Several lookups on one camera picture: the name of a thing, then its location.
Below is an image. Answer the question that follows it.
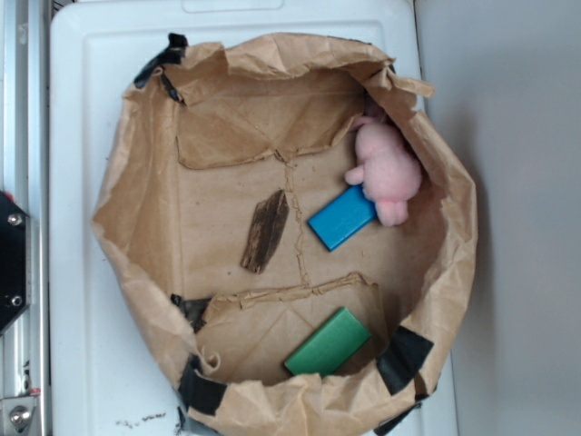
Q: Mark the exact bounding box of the dark wood chip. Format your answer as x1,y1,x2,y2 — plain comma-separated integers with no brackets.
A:
241,190,290,274

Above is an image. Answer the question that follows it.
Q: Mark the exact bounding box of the brown paper bag tray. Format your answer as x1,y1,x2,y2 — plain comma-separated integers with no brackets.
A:
93,33,478,435

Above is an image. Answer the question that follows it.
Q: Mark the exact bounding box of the blue rectangular block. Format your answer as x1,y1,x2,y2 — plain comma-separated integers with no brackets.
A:
308,184,377,252

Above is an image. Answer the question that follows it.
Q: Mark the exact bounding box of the pink plush toy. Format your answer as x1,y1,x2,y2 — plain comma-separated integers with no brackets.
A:
344,115,422,227

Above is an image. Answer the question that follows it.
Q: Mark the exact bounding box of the green rectangular block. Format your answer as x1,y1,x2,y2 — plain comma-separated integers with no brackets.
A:
284,307,371,378

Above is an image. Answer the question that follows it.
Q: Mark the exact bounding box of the white plastic bin lid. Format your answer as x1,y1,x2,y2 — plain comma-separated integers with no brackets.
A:
48,0,458,436

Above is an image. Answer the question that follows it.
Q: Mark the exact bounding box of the black mounting plate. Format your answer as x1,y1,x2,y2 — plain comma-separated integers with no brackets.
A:
0,191,30,335

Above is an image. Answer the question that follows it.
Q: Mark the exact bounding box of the aluminium frame rail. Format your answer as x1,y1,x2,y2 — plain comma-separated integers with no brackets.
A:
1,1,53,435

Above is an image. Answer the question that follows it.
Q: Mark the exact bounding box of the metal corner bracket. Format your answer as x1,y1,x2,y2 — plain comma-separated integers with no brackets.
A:
0,396,39,436

